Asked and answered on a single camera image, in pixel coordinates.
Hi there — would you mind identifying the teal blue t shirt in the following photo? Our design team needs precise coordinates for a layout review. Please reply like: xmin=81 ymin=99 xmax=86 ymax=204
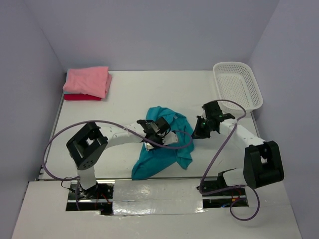
xmin=131 ymin=106 xmax=194 ymax=180

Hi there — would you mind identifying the pink t shirt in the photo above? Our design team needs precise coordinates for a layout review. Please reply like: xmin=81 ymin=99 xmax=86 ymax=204
xmin=68 ymin=66 xmax=112 ymax=99

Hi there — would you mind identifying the red t shirt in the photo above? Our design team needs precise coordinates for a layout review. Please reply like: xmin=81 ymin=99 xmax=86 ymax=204
xmin=63 ymin=94 xmax=101 ymax=101

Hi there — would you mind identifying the mint green t shirt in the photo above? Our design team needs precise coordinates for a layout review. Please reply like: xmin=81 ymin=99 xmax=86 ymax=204
xmin=63 ymin=71 xmax=70 ymax=94

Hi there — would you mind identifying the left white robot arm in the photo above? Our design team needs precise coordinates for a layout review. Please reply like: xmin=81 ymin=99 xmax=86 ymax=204
xmin=66 ymin=117 xmax=178 ymax=199

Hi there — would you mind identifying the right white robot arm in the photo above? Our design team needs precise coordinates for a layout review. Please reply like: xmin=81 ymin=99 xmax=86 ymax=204
xmin=192 ymin=101 xmax=285 ymax=195

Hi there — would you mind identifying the white plastic laundry basket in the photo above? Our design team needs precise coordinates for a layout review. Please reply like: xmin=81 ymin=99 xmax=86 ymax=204
xmin=212 ymin=62 xmax=263 ymax=114

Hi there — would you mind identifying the silver tape patch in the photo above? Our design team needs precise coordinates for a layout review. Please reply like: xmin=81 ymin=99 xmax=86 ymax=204
xmin=112 ymin=179 xmax=204 ymax=216

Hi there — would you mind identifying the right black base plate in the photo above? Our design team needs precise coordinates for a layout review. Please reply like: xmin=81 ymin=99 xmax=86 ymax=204
xmin=202 ymin=180 xmax=248 ymax=209

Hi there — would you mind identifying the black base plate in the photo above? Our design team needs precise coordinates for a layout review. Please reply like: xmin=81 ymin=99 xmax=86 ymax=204
xmin=202 ymin=180 xmax=248 ymax=209
xmin=63 ymin=183 xmax=114 ymax=216

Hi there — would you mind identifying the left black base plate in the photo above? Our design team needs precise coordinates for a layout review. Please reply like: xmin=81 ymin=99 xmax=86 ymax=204
xmin=63 ymin=183 xmax=114 ymax=216

